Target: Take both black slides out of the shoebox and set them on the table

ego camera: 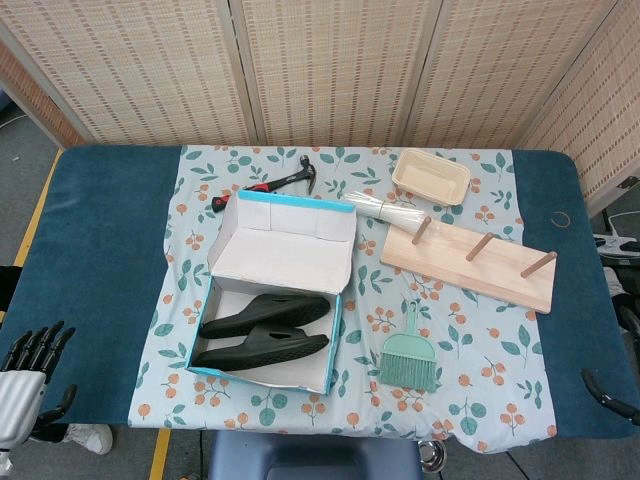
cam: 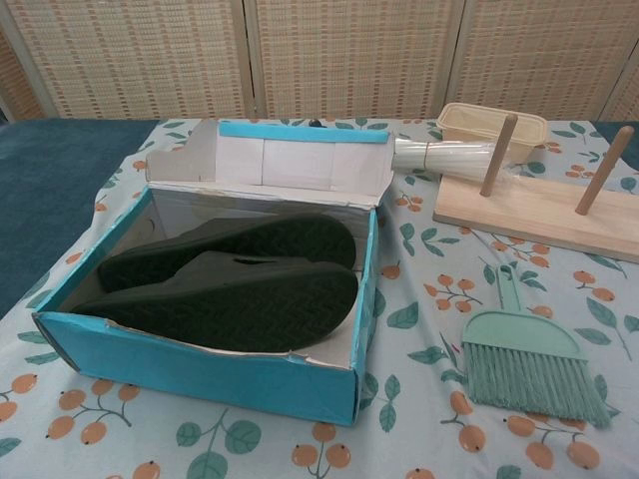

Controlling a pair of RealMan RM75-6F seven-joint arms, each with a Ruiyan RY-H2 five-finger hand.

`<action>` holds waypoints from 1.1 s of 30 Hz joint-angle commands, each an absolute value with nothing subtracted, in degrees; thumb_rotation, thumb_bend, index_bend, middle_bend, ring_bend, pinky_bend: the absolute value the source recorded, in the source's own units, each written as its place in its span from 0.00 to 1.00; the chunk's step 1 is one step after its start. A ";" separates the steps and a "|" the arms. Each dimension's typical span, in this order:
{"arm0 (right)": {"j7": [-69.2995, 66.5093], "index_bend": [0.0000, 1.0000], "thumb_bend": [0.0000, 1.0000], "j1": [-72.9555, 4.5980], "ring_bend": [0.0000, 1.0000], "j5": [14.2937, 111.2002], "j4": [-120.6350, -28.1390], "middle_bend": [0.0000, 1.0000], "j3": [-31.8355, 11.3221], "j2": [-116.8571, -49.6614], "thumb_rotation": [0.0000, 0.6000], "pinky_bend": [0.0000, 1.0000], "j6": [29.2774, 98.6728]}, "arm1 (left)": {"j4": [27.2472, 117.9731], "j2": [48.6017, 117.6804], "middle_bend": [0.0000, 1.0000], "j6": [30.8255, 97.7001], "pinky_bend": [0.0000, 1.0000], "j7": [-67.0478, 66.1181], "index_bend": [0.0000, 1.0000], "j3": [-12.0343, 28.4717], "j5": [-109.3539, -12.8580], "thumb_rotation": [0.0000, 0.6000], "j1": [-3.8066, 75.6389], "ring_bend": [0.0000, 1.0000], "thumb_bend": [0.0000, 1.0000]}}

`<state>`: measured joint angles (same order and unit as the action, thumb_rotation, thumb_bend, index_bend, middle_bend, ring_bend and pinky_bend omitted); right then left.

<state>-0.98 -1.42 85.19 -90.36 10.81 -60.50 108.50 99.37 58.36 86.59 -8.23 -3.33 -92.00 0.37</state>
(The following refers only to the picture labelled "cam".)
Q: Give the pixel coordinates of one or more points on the black rubber slipper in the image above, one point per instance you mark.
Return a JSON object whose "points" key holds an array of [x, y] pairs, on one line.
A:
{"points": [[249, 309], [224, 244]]}

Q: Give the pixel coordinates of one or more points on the white blue shoe box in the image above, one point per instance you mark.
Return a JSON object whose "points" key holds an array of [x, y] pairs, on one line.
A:
{"points": [[199, 369]]}

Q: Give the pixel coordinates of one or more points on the beige rectangular tray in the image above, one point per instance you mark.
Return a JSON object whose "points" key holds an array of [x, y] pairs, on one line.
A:
{"points": [[464, 125]]}

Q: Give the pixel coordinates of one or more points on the green hand brush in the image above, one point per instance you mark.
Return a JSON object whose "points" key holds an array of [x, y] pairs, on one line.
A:
{"points": [[524, 339]]}

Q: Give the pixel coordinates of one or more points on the clear plastic bag roll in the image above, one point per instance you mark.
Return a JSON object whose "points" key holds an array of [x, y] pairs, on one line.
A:
{"points": [[439, 154]]}

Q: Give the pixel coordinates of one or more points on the bamboo folding screen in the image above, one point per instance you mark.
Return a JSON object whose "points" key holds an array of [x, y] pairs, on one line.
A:
{"points": [[349, 55]]}

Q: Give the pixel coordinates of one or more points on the wooden board with pegs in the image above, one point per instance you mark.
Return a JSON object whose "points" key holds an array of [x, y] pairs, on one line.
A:
{"points": [[524, 209]]}

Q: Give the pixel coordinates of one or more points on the floral light blue tablecloth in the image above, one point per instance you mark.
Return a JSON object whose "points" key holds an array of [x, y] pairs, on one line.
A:
{"points": [[449, 449]]}

